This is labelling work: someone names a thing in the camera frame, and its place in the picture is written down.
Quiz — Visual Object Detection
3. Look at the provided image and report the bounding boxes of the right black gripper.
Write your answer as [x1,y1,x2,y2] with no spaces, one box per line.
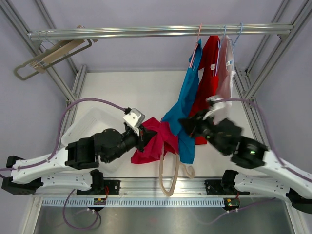
[178,108,229,155]

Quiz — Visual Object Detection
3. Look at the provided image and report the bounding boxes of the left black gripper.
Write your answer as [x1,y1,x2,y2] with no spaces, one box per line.
[105,125,157,164]

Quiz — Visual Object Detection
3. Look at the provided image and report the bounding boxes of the magenta t shirt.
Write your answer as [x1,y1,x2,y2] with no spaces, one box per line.
[131,117,179,164]

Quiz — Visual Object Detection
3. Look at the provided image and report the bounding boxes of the beige plastic hanger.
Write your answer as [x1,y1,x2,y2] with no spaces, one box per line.
[158,118,196,197]

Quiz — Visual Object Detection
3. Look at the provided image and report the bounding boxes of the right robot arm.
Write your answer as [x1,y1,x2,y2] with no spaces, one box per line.
[178,112,312,214]

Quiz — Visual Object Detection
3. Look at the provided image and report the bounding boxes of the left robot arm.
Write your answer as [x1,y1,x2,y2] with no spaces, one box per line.
[1,125,157,195]

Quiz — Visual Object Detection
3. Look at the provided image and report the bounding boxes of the blue t shirt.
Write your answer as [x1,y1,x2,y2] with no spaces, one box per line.
[162,39,202,164]

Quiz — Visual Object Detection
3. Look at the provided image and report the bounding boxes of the white t shirt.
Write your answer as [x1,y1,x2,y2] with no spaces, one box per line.
[213,35,237,122]

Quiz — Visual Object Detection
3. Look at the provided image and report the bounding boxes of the red t shirt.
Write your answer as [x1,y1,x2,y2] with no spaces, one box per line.
[189,35,221,146]

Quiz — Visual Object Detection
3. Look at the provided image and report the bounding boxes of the light blue hanger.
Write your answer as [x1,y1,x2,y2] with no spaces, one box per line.
[214,25,227,76]

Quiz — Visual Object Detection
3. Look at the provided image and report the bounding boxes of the beige empty hanger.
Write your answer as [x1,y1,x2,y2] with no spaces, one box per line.
[30,39,97,76]

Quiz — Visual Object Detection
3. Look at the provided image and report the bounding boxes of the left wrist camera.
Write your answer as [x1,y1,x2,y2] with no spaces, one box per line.
[123,107,145,128]

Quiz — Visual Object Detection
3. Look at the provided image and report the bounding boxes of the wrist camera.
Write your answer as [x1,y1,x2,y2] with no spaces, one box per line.
[123,107,145,128]
[203,95,232,124]

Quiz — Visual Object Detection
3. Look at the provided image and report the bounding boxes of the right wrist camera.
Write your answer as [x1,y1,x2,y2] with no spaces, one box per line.
[203,95,232,124]

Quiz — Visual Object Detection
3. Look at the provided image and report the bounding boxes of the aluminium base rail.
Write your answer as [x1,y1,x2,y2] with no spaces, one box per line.
[30,176,297,197]

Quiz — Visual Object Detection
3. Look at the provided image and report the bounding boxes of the right aluminium frame post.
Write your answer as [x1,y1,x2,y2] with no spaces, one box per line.
[234,0,312,152]

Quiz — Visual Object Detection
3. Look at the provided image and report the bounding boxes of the aluminium frame post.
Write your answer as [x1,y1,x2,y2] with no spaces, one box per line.
[0,0,88,152]
[234,0,312,152]

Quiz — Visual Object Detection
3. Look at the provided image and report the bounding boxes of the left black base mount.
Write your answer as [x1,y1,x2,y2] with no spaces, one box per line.
[76,179,121,195]

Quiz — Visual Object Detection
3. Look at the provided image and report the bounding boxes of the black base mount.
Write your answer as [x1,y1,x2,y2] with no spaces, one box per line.
[204,179,250,195]
[76,179,121,195]

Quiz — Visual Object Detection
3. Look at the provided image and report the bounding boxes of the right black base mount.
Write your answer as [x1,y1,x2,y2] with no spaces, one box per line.
[204,179,250,195]

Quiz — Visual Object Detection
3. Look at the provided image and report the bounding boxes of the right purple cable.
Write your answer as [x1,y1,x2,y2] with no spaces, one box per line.
[215,97,312,183]

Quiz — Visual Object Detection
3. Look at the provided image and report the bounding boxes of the blue wire hanger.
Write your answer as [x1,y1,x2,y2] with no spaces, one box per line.
[232,22,243,48]

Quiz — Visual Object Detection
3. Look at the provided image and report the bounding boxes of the aluminium hanging rail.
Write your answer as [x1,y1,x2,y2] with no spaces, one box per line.
[28,23,293,41]

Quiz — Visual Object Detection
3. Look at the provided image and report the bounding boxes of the white cable duct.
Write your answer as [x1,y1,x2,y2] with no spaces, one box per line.
[41,197,225,208]

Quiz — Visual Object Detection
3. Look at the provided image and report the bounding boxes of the left aluminium frame post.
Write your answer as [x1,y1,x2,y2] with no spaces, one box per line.
[0,0,88,152]

